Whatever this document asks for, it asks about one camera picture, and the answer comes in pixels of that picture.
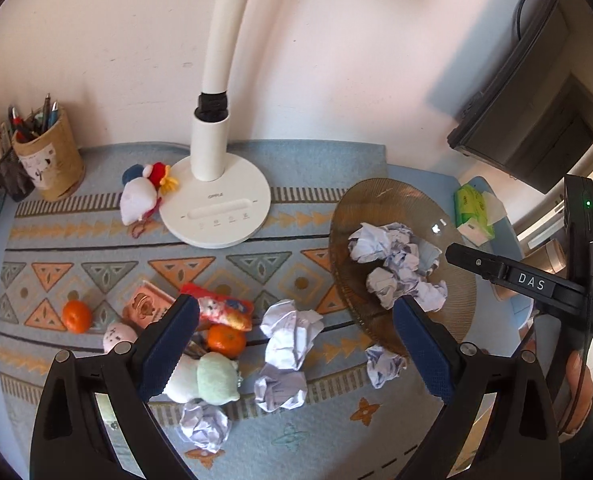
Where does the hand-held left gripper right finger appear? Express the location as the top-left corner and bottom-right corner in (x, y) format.
(393, 296), (562, 480)

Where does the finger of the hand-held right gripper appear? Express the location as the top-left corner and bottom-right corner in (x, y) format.
(445, 242), (508, 286)

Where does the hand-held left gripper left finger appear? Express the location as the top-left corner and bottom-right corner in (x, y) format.
(29, 295), (202, 480)

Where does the white paper ball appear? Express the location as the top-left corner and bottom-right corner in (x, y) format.
(253, 364), (309, 413)
(365, 344), (408, 390)
(260, 300), (325, 372)
(179, 400), (231, 453)

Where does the pink cardboard box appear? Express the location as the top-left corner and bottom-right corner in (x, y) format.
(121, 281), (177, 331)

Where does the green and white plush toy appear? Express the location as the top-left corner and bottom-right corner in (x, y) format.
(164, 351), (242, 406)

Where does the small pink plush toy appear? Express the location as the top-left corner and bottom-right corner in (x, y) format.
(101, 321), (138, 356)

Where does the orange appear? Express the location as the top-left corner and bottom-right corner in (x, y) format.
(206, 324), (247, 358)
(61, 300), (94, 334)

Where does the red snack packet plush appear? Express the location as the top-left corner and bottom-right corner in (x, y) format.
(179, 283), (254, 332)

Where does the pile of papers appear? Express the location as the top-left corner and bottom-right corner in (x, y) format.
(347, 222), (449, 311)

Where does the brown ribbed glass plate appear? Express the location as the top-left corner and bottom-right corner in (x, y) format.
(328, 177), (478, 358)

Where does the white duck plush toy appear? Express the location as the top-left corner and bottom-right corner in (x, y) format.
(120, 161), (181, 238)

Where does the person's right hand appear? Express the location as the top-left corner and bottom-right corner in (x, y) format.
(565, 351), (593, 435)

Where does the plain light blue mat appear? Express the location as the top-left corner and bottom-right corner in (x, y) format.
(447, 175), (537, 351)

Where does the green tissue pack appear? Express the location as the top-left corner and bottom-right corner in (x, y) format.
(453, 183), (505, 247)

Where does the beige tumbler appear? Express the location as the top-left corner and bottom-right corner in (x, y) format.
(527, 239), (567, 276)

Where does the patterned blue mat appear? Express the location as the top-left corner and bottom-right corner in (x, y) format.
(0, 140), (477, 471)

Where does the white desk lamp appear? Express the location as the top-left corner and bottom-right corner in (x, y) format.
(159, 0), (272, 248)

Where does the black monitor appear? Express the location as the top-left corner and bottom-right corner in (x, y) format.
(447, 0), (593, 194)

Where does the cork pen holder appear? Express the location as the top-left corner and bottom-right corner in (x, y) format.
(11, 105), (86, 202)

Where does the dark pen holder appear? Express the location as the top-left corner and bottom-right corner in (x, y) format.
(0, 147), (36, 202)

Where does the bunch of pens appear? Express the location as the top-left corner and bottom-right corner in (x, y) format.
(6, 92), (60, 143)

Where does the black cable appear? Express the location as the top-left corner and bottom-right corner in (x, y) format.
(514, 0), (547, 41)

